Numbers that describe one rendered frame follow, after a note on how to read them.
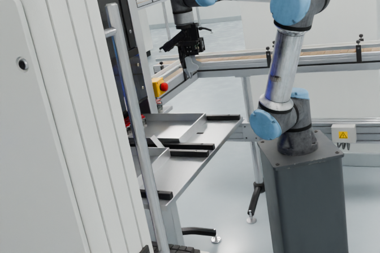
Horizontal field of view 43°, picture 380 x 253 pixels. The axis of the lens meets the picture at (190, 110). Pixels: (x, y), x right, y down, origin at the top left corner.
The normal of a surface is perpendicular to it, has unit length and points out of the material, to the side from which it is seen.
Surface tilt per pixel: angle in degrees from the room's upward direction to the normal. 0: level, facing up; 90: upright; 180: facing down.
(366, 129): 90
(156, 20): 90
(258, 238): 0
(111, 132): 90
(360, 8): 90
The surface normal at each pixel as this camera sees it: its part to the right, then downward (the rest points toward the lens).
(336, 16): -0.40, 0.36
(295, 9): -0.66, 0.22
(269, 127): -0.68, 0.45
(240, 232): -0.17, -0.93
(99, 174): 0.89, 0.00
